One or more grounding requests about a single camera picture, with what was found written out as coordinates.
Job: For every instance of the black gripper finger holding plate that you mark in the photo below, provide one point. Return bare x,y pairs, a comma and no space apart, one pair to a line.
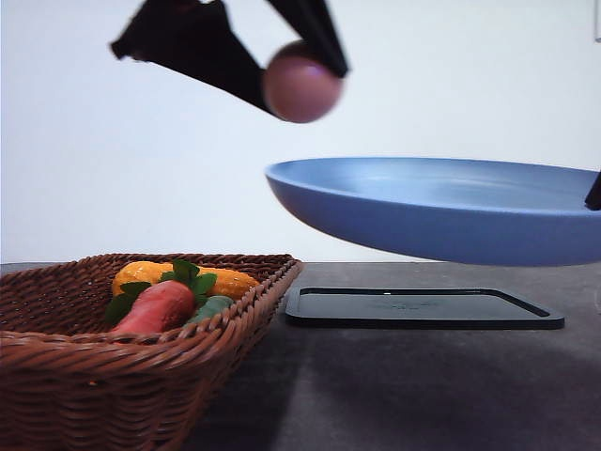
593,201

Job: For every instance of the brown wicker basket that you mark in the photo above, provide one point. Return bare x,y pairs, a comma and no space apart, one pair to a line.
70,381

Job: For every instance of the yellow toy corn cob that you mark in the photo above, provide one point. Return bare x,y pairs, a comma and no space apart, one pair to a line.
226,286

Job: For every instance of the black rectangular tray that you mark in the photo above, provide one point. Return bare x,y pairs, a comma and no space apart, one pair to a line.
413,308

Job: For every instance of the brown egg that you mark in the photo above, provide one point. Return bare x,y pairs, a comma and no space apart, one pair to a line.
301,84

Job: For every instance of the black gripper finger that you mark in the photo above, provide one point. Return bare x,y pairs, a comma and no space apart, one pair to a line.
196,38
314,21

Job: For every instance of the orange toy carrot with leaves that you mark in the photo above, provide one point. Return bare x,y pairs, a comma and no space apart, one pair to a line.
141,307

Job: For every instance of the blue round plate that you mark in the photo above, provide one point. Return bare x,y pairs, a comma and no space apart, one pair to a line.
454,210

